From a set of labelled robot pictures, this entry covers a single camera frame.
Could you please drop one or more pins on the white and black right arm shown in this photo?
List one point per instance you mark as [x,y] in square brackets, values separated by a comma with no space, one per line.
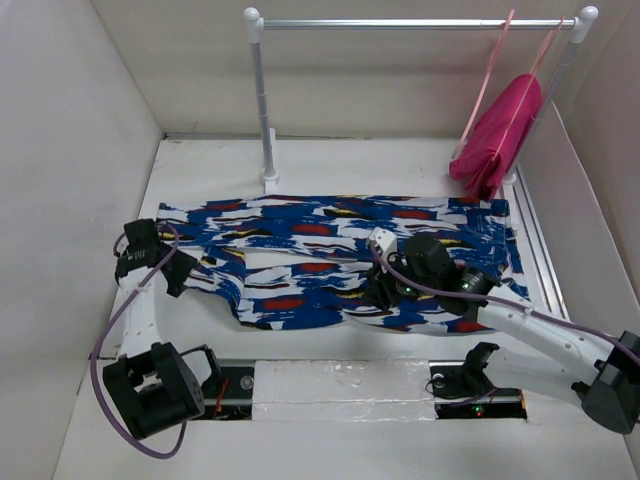
[583,367]

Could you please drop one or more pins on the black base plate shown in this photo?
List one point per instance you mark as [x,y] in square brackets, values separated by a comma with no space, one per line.
[230,398]
[455,399]

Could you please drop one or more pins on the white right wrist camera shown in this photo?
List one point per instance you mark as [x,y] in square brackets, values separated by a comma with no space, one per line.
[383,242]

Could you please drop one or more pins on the magenta garment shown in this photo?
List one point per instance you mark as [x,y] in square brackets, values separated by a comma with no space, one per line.
[496,138]

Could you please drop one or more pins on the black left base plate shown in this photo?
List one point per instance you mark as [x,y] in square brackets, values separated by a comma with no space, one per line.
[230,398]

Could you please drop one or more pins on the aluminium rail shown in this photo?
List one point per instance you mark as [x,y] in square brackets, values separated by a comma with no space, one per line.
[544,285]

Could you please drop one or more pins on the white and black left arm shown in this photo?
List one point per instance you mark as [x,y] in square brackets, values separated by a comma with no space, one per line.
[151,385]

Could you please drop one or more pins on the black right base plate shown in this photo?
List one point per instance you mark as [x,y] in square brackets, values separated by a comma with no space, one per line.
[455,399]

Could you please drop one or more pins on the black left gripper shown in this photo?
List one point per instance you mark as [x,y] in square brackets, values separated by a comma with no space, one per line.
[184,266]

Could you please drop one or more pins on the blue patterned trousers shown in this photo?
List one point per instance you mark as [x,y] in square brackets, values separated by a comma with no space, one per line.
[286,262]

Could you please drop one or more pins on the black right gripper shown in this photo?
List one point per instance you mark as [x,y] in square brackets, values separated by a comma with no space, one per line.
[376,286]

